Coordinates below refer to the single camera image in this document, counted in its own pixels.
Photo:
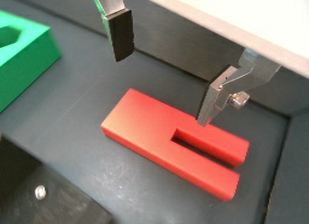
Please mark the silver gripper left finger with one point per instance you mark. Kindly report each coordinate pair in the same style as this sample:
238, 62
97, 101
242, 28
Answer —
117, 24

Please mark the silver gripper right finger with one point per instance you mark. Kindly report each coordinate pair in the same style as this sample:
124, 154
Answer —
227, 87

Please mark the red double-square block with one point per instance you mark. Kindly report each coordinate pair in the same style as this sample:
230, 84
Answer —
196, 152

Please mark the green foam shape board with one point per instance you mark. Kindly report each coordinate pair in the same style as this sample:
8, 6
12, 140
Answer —
28, 52

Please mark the black curved stand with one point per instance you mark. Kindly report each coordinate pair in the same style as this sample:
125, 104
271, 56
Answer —
37, 196

